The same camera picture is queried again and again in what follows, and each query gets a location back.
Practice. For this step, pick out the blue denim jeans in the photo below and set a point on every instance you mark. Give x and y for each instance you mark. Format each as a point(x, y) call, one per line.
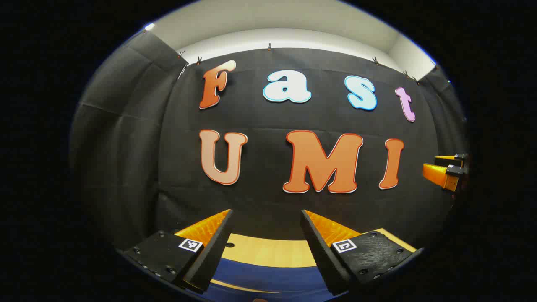
point(268, 279)

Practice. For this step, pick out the black backdrop cloth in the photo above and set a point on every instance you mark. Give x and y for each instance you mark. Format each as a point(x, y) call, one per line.
point(268, 121)

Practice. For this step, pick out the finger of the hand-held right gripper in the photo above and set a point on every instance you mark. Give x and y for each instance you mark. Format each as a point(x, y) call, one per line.
point(440, 175)
point(451, 160)

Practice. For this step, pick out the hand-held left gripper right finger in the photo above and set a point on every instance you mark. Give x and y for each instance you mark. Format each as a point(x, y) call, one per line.
point(321, 256)

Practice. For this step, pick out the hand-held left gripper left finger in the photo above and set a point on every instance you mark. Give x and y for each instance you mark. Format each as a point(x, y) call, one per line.
point(214, 256)

